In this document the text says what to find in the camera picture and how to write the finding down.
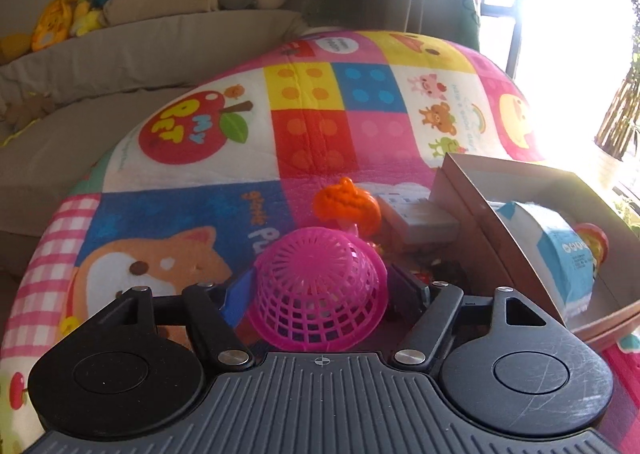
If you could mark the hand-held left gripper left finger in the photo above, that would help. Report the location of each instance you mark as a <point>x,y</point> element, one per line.
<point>238,301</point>

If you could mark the orange round toy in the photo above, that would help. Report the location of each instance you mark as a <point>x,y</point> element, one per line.
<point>595,236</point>

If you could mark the grey sofa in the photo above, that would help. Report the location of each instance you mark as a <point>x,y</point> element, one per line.
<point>75,154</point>

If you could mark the brown cardboard box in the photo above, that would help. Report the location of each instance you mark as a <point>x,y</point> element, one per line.
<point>465,194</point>

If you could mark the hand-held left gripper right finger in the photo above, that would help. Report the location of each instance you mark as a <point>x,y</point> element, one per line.
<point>407,286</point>

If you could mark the orange pumpkin toy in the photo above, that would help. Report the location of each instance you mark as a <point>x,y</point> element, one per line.
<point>345,204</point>

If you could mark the green hanging cloth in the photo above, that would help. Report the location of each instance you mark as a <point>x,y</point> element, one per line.
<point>462,4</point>

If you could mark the potted green plant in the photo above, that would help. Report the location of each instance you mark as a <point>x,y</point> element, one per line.
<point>622,109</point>

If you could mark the yellow round plush toy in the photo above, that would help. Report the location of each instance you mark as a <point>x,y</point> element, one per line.
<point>50,26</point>

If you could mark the blue and white packet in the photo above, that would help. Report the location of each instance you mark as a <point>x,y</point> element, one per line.
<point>555,254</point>

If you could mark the colourful printed blanket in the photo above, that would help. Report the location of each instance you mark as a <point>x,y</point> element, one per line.
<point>310,134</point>

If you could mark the pink plastic mesh basket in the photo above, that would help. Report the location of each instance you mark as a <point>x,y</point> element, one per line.
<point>320,284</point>

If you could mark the yellow duck plush toy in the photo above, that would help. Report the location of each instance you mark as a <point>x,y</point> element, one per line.
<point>82,16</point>

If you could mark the white power socket adapter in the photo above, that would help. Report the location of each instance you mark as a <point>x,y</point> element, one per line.
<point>425,226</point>

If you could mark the brown plush toy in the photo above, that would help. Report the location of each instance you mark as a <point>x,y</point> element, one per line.
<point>25,111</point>

